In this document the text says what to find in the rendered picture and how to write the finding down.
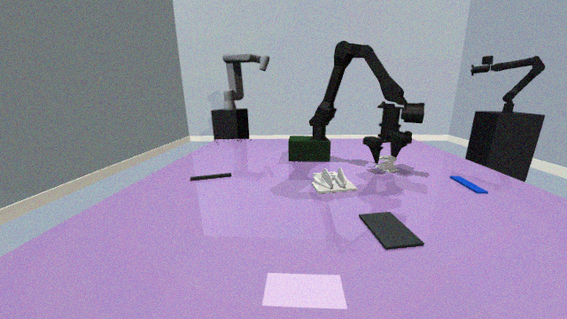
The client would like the blue rectangular bar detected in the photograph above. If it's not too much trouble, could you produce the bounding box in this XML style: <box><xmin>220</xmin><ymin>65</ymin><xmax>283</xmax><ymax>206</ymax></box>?
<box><xmin>450</xmin><ymin>175</ymin><xmax>488</xmax><ymax>193</ymax></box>

